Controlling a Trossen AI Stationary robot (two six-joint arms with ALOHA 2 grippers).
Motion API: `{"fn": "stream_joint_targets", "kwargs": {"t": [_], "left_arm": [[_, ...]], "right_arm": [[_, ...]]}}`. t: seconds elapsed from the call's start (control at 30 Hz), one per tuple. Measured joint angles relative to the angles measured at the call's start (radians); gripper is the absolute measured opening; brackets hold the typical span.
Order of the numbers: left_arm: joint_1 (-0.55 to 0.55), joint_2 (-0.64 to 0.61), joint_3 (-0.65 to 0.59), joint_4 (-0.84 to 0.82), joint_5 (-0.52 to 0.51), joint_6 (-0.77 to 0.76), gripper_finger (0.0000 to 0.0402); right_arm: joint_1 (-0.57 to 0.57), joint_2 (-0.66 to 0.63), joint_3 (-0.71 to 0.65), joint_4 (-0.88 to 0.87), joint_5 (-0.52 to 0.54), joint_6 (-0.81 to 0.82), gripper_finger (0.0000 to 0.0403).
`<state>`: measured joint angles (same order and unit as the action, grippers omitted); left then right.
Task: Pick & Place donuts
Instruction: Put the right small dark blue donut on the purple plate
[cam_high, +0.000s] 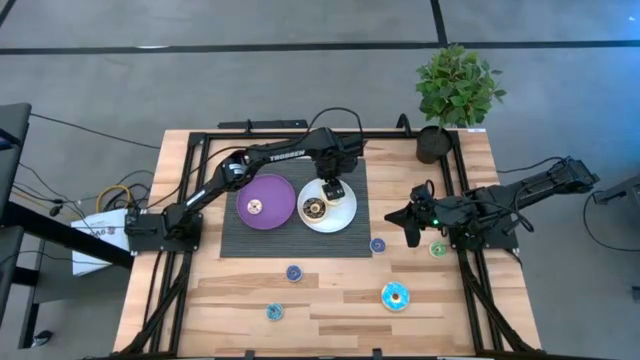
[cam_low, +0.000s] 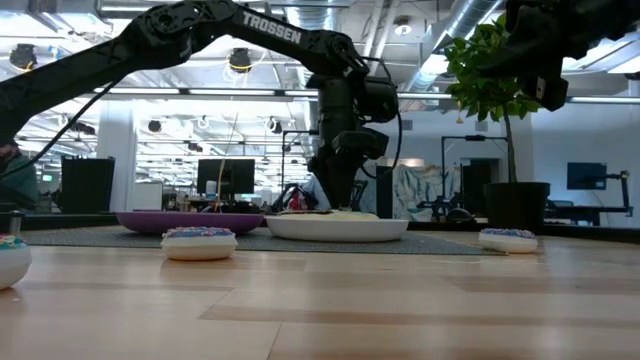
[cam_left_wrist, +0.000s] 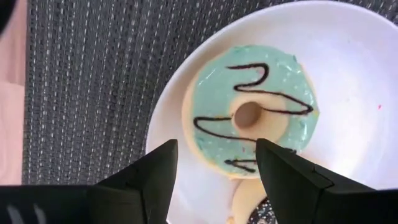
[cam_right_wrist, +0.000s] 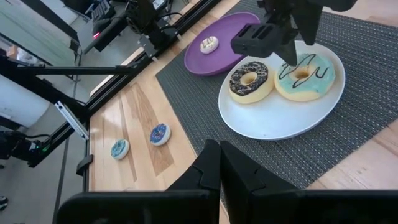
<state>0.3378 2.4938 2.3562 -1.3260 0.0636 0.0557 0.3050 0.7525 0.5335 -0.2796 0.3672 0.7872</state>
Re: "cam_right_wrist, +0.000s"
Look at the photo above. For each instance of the large chocolate glazed donut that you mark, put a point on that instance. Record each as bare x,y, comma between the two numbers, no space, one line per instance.
239,90

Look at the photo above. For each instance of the large mint black-drizzle donut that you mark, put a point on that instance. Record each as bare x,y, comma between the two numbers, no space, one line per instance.
320,84

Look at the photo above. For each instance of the black floor beam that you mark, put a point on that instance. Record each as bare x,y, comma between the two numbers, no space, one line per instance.
37,87

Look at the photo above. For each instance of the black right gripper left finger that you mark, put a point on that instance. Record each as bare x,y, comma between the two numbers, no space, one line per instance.
205,174

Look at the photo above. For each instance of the small white sprinkled donut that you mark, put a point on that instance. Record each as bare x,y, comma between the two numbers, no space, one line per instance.
209,45

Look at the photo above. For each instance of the white round plate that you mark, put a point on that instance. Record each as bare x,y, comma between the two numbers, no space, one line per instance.
273,118

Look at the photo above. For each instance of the silver aluminium bar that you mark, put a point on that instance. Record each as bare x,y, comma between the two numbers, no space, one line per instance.
72,120

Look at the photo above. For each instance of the purple round plate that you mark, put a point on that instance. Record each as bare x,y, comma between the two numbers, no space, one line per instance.
217,59

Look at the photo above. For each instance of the black device with green light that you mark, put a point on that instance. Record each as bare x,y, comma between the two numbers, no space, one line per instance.
18,146

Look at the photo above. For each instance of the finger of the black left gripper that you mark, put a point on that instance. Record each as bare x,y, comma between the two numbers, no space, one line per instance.
289,53
309,25

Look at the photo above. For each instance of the small light blue donut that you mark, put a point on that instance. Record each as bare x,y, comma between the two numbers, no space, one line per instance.
120,149

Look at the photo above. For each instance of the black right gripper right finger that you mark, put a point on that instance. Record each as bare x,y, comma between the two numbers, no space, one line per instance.
239,177

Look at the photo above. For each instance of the small white sprinkled bowl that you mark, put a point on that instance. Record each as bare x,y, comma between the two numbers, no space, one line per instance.
160,134

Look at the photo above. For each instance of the grey woven placemat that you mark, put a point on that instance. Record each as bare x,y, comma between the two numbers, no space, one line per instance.
367,93

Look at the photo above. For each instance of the black aluminium table frame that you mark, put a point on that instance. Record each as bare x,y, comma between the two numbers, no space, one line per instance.
107,90

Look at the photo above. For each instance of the small dark floor object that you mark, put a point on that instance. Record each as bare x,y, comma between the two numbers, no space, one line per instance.
3,203

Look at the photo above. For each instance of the black box with red light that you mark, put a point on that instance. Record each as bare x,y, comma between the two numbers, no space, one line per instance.
109,31

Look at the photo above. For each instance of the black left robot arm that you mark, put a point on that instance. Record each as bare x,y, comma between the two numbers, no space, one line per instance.
146,18

